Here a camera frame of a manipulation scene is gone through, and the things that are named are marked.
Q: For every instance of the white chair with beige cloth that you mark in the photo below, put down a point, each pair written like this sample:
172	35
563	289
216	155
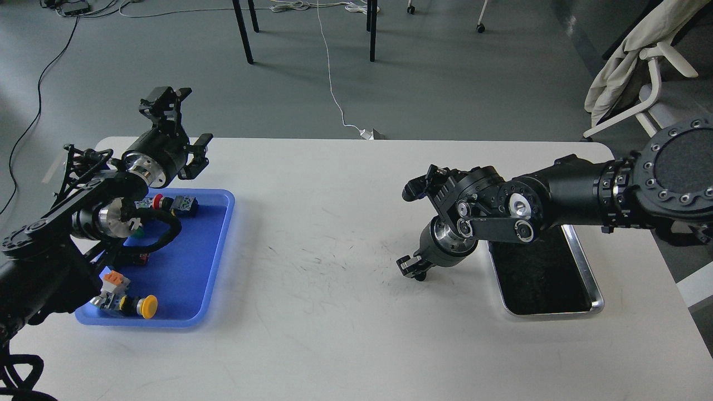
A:
630	82

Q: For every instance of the yellow push button switch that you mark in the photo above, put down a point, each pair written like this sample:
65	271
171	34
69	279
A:
145	307

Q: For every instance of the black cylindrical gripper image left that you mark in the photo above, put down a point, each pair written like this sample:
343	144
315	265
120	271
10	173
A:
161	153

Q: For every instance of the black switch with red tip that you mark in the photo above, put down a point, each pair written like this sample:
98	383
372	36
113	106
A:
132	259

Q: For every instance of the silver metal tray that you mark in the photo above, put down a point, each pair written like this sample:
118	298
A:
549	279

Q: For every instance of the blue plastic tray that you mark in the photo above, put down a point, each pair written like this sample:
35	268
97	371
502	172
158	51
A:
182	274

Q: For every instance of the red push button switch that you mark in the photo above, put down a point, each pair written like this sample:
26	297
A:
177	205

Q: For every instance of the green push button switch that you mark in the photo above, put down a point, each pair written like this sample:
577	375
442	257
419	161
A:
139	232

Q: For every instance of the orange grey contact block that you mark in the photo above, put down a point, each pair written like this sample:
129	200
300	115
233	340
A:
110	289

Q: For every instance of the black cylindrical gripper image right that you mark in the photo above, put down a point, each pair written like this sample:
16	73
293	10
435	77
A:
438	246

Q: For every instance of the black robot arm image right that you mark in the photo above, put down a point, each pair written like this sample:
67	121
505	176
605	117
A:
665	187

